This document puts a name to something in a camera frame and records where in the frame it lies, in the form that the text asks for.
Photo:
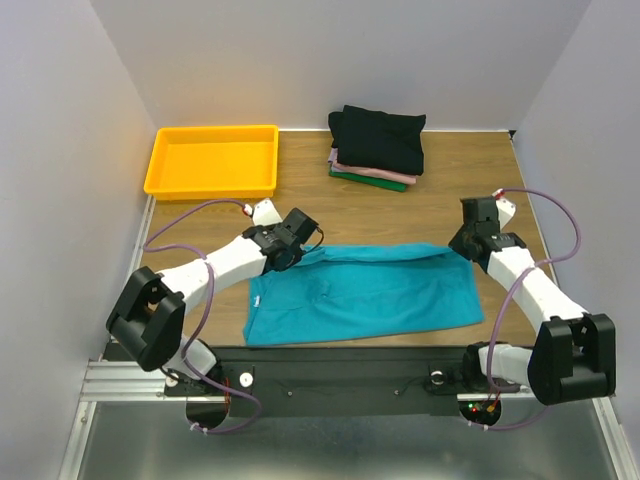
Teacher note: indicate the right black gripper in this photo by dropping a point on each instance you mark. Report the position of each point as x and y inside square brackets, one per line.
[463, 240]

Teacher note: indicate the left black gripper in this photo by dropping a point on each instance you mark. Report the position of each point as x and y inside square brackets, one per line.
[298, 255]

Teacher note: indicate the teal t shirt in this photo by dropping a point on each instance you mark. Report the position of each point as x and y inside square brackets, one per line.
[348, 292]

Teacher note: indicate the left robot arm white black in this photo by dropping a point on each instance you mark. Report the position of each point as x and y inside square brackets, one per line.
[148, 317]

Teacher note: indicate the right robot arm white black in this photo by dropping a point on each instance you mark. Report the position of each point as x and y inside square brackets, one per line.
[574, 355]

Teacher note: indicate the folded lavender t shirt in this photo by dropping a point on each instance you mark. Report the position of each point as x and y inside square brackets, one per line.
[333, 155]

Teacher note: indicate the folded green t shirt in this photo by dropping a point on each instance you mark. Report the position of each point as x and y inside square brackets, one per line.
[372, 181]

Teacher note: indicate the folded pink t shirt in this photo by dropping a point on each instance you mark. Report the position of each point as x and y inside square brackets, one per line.
[376, 173]

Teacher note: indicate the yellow plastic tray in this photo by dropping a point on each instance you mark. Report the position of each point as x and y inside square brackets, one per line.
[212, 162]

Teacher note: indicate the folded black t shirt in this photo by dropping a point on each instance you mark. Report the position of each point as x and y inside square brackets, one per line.
[376, 139]

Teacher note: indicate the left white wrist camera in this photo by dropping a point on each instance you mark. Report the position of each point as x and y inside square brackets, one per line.
[263, 213]

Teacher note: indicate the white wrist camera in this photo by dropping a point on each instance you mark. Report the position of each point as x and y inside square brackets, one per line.
[506, 209]
[263, 213]

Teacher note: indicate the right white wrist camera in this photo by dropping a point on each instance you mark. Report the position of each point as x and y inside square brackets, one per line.
[506, 209]

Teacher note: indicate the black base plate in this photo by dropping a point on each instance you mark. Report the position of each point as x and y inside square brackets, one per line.
[336, 381]

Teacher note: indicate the aluminium frame rail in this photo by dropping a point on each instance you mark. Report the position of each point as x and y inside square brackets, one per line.
[112, 377]

